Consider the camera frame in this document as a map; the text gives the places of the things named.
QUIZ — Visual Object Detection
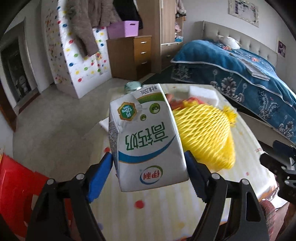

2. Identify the yellow foam fruit net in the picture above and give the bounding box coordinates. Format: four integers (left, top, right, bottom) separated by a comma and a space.
173, 101, 237, 171

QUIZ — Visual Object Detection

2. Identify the white foam block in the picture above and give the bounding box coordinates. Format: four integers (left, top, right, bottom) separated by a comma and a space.
189, 86, 219, 107

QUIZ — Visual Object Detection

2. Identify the white cardboard strip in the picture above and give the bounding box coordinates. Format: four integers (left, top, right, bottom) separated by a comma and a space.
99, 117, 109, 132

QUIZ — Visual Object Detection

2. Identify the white milk carton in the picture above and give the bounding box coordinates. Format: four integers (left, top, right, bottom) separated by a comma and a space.
108, 84, 189, 192

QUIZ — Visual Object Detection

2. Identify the red plaid trousers knee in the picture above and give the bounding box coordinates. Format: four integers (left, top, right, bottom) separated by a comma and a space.
259, 200, 289, 240

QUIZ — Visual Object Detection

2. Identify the red plastic stool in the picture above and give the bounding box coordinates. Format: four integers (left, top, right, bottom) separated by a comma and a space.
1, 154, 80, 240

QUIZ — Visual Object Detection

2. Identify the blue floral bed blanket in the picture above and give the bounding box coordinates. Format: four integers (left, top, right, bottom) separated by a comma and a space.
171, 40, 295, 143

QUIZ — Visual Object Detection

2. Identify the striped yellow tablecloth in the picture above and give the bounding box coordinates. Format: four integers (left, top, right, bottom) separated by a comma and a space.
89, 84, 277, 240

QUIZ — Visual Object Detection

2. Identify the folded grey striped cloth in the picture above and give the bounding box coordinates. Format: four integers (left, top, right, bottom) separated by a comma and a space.
229, 53, 270, 81

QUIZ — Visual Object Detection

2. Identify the white pillow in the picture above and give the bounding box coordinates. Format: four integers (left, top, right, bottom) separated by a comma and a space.
218, 35, 240, 49

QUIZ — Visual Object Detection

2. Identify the polka dot white cabinet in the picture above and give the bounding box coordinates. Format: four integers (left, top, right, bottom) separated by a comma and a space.
41, 1, 111, 98

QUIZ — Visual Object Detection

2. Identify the brown wooden nightstand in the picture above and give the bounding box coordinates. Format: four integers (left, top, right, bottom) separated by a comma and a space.
107, 35, 152, 80

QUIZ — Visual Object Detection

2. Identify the wooden wardrobe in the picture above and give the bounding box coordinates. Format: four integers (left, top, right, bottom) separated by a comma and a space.
137, 0, 186, 73

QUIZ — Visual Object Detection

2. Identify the purple storage basket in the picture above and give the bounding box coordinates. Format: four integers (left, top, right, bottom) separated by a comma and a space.
107, 21, 139, 39

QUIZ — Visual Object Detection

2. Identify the brown fleece jacket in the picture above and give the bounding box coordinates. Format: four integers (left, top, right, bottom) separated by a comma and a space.
66, 0, 121, 56

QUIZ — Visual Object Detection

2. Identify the black jacket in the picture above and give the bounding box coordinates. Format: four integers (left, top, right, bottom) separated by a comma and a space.
113, 0, 143, 30

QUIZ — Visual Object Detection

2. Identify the small wall photo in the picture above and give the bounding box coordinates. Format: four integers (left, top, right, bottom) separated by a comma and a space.
277, 41, 286, 58

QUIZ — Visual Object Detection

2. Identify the beige upholstered bed frame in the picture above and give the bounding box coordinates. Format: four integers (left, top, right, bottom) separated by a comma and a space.
201, 21, 278, 67

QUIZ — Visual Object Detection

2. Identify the wall picture poster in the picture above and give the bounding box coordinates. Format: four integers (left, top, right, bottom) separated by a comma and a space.
228, 0, 259, 27

